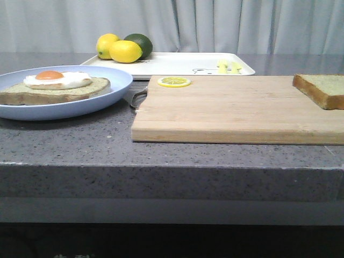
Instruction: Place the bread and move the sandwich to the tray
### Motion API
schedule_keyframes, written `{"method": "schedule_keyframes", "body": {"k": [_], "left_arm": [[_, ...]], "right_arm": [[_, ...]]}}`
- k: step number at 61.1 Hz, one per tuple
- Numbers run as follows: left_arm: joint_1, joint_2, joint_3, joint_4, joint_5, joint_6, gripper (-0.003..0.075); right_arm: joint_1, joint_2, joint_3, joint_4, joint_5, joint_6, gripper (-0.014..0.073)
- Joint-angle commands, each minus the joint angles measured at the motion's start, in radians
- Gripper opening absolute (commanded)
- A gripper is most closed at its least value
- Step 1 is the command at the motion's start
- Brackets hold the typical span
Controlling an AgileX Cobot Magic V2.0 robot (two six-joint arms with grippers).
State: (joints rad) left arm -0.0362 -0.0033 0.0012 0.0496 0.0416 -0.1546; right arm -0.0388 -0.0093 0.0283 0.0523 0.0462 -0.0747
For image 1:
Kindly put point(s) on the light blue round plate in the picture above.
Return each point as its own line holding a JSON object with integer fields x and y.
{"x": 120, "y": 83}

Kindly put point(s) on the bread slice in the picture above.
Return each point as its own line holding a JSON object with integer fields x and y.
{"x": 325, "y": 90}
{"x": 20, "y": 94}

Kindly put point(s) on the white bear-print tray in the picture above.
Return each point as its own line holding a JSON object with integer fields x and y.
{"x": 166, "y": 63}

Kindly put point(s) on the lemon slice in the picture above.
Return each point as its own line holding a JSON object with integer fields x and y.
{"x": 174, "y": 82}

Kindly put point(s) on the wooden cutting board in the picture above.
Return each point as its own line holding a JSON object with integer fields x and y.
{"x": 235, "y": 110}

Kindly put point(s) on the green lime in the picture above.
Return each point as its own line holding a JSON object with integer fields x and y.
{"x": 143, "y": 41}

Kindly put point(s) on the yellow lemon front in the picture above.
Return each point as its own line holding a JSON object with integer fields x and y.
{"x": 125, "y": 51}

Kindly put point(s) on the yellow lemon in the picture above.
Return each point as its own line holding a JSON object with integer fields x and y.
{"x": 103, "y": 45}
{"x": 125, "y": 51}

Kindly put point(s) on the yellow lemon rear left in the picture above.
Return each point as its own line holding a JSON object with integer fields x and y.
{"x": 103, "y": 45}

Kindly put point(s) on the grey curtain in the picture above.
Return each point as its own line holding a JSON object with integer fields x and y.
{"x": 243, "y": 27}

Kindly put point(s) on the fried egg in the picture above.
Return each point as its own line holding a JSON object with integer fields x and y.
{"x": 55, "y": 80}

